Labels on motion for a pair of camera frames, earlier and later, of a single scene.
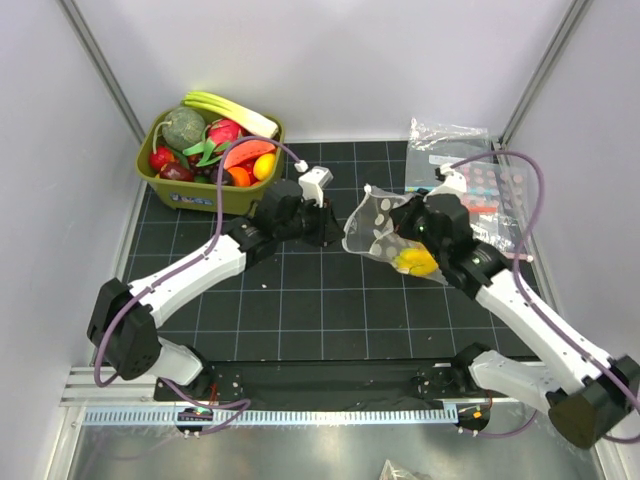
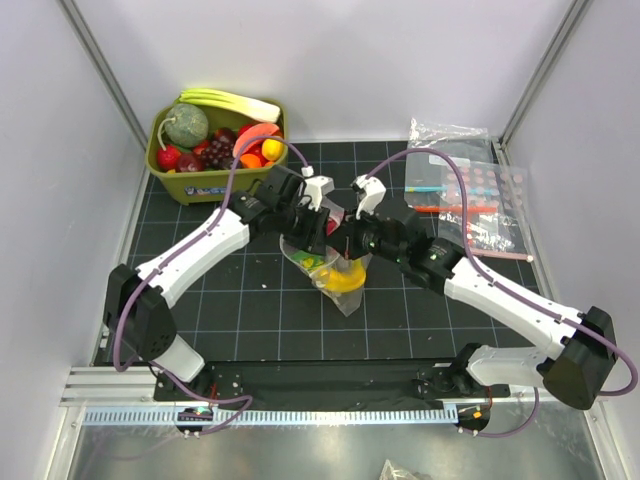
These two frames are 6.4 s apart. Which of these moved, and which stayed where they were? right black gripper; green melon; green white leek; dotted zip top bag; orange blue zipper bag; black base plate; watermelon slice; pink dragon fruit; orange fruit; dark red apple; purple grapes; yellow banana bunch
Moved: green white leek; pink dragon fruit; dark red apple; orange fruit; right black gripper; purple grapes; watermelon slice; dotted zip top bag; yellow banana bunch
Stayed: black base plate; green melon; orange blue zipper bag
